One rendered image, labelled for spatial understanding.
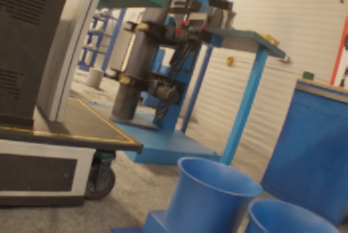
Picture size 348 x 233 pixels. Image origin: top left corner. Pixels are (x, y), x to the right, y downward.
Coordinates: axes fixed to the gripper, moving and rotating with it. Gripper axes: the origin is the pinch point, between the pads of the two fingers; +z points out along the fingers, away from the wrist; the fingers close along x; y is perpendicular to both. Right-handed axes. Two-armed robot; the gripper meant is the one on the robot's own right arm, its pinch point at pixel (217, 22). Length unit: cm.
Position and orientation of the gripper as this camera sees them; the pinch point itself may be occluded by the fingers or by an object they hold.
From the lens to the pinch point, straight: 149.6
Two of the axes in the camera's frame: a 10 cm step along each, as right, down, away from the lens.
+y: -6.7, 2.6, -6.9
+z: -1.4, 8.7, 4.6
